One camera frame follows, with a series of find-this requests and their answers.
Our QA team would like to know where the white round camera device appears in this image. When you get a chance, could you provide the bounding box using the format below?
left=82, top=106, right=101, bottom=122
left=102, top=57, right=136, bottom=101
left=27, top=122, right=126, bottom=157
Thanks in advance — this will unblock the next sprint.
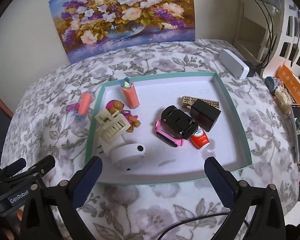
left=110, top=144, right=146, bottom=171

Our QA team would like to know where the cream plastic toy crib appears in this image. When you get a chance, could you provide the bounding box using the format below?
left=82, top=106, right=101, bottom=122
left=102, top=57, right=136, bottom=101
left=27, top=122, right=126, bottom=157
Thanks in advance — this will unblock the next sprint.
left=95, top=108, right=130, bottom=143

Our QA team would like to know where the red white glue stick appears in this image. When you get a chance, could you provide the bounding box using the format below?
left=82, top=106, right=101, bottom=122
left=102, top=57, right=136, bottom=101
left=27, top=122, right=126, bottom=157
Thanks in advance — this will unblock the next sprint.
left=190, top=126, right=210, bottom=150

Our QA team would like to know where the pink puppy toy figure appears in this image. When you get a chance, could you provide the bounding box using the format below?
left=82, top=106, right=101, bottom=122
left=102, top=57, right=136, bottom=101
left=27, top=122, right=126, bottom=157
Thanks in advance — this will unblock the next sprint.
left=106, top=100, right=141, bottom=133

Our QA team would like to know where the salmon toy with blue handle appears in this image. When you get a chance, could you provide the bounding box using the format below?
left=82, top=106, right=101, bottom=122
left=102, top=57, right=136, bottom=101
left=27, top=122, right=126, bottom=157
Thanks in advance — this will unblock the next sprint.
left=119, top=77, right=140, bottom=109

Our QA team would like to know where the white usb charger plug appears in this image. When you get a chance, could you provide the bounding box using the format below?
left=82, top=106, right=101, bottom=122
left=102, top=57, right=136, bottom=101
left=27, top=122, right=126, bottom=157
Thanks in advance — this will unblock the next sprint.
left=97, top=137, right=125, bottom=157

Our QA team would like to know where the grey floral tablecloth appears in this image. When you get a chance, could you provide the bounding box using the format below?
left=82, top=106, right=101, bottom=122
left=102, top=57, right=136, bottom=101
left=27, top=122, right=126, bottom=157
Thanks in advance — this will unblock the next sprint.
left=1, top=40, right=300, bottom=239

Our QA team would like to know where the black power adapter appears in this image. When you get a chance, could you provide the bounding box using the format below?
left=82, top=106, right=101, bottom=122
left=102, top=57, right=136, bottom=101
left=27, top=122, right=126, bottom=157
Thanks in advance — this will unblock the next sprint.
left=190, top=100, right=221, bottom=132

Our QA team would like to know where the beige tassel ornament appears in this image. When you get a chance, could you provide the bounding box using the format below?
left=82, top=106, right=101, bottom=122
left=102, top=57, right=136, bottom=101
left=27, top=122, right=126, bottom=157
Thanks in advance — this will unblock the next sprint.
left=275, top=86, right=293, bottom=114

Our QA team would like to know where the orange paper box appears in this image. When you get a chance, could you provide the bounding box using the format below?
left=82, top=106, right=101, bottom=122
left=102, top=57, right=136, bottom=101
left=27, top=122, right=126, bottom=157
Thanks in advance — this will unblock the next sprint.
left=276, top=65, right=300, bottom=105

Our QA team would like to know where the teal white shallow box tray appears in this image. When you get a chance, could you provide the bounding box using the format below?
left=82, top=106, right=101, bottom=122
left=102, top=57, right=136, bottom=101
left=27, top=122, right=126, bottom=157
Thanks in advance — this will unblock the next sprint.
left=85, top=72, right=252, bottom=185

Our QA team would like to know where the blue hexagonal toy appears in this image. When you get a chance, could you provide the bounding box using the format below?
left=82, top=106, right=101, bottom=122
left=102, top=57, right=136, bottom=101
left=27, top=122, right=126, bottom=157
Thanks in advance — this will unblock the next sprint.
left=264, top=76, right=279, bottom=93

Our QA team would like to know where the gold patterned comb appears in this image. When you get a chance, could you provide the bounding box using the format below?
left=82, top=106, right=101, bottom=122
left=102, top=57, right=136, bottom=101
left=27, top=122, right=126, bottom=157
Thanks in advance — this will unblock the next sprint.
left=181, top=96, right=219, bottom=109

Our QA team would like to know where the white rectangular box device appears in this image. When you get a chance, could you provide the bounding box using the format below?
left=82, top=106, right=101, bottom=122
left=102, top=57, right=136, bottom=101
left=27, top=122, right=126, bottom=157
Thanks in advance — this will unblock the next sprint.
left=219, top=49, right=249, bottom=80

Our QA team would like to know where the white lattice shelf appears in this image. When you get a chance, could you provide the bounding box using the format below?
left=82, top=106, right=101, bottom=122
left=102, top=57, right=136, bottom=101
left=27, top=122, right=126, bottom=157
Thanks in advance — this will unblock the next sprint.
left=234, top=0, right=300, bottom=78

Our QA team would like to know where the flower painting canvas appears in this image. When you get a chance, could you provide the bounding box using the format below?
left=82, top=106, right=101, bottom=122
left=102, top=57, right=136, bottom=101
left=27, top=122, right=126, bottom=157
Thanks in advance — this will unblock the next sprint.
left=49, top=0, right=196, bottom=63

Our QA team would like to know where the black cable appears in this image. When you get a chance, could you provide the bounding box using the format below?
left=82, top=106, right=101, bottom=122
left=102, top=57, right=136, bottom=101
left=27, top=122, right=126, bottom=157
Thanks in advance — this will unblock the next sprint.
left=156, top=212, right=251, bottom=240

